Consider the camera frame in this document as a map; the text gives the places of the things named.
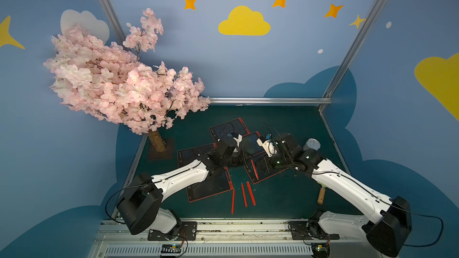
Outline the small circuit board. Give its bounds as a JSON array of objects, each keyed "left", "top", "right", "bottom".
[
  {"left": 311, "top": 244, "right": 330, "bottom": 258},
  {"left": 159, "top": 244, "right": 182, "bottom": 258}
]

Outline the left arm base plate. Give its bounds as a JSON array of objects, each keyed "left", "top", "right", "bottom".
[{"left": 147, "top": 222, "right": 197, "bottom": 241}]

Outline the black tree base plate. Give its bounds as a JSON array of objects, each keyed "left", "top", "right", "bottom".
[{"left": 147, "top": 138, "right": 175, "bottom": 161}]

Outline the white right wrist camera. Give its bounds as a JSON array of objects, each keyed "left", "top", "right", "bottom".
[{"left": 257, "top": 134, "right": 278, "bottom": 158}]

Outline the red tablet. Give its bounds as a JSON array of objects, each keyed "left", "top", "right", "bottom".
[
  {"left": 209, "top": 118, "right": 250, "bottom": 142},
  {"left": 178, "top": 143, "right": 216, "bottom": 167},
  {"left": 240, "top": 132, "right": 265, "bottom": 155},
  {"left": 244, "top": 156, "right": 287, "bottom": 184},
  {"left": 186, "top": 167, "right": 234, "bottom": 203}
]

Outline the green rake wooden handle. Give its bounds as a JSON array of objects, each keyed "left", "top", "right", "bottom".
[{"left": 317, "top": 185, "right": 326, "bottom": 205}]

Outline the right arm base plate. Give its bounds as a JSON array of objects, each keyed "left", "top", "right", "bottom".
[{"left": 288, "top": 220, "right": 340, "bottom": 241}]

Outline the silver tin can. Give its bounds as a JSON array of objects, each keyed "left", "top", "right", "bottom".
[{"left": 303, "top": 138, "right": 321, "bottom": 151}]

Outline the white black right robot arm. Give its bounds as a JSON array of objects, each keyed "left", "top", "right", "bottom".
[{"left": 257, "top": 133, "right": 412, "bottom": 258}]

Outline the pink cherry blossom tree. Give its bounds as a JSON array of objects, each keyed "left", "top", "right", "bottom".
[{"left": 44, "top": 8, "right": 210, "bottom": 152}]

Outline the small circuit board right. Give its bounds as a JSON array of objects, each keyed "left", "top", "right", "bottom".
[{"left": 311, "top": 244, "right": 330, "bottom": 258}]

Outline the red stylus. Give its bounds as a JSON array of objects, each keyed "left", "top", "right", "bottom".
[
  {"left": 231, "top": 189, "right": 235, "bottom": 215},
  {"left": 246, "top": 181, "right": 256, "bottom": 206},
  {"left": 241, "top": 182, "right": 248, "bottom": 208},
  {"left": 251, "top": 160, "right": 259, "bottom": 180}
]

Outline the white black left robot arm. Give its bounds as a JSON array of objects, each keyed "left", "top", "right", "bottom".
[{"left": 116, "top": 137, "right": 258, "bottom": 240}]

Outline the small circuit board left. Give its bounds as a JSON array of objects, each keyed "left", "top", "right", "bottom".
[{"left": 159, "top": 244, "right": 182, "bottom": 258}]

